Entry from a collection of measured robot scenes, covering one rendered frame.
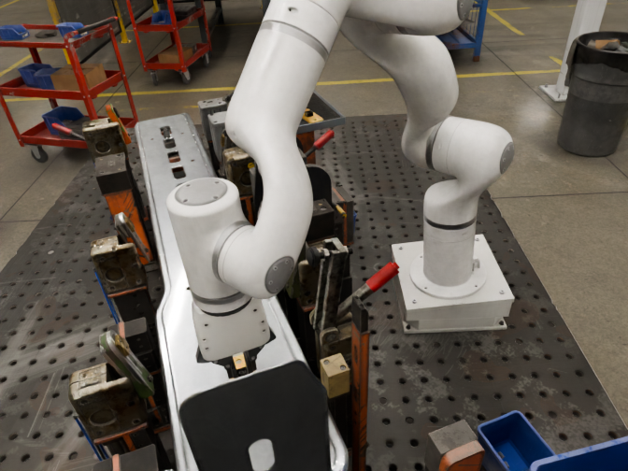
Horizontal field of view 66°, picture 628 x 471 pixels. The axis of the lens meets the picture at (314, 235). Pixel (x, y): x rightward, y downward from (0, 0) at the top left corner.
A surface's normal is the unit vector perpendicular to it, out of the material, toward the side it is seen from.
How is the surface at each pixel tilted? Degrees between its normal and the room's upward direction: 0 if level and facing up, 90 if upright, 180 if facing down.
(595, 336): 0
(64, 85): 90
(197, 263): 89
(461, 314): 90
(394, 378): 0
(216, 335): 90
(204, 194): 2
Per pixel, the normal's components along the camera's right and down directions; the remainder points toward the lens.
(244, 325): 0.41, 0.53
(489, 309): 0.01, 0.59
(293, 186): 0.71, -0.22
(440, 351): -0.05, -0.80
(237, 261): -0.50, -0.08
